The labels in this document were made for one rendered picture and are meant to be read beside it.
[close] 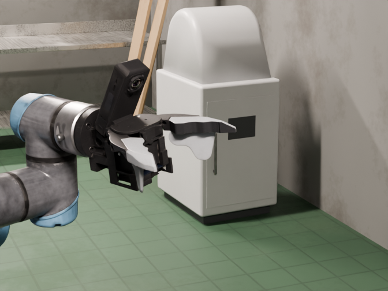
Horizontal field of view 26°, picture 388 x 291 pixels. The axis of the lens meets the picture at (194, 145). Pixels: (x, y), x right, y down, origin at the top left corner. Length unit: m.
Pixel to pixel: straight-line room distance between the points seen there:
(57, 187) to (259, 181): 3.76
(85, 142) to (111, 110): 0.08
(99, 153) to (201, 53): 3.58
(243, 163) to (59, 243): 1.14
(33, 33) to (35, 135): 5.74
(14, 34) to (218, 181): 2.71
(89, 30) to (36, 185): 5.87
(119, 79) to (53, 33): 5.92
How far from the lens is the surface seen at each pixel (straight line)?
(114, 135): 1.09
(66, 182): 1.25
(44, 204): 1.24
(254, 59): 4.88
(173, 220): 4.97
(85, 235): 4.78
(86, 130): 1.16
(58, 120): 1.19
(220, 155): 4.78
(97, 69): 7.68
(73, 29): 7.03
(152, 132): 1.10
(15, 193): 1.20
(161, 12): 5.78
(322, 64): 5.03
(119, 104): 1.11
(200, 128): 1.11
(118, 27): 7.14
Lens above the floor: 1.73
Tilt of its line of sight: 15 degrees down
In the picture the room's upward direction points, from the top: straight up
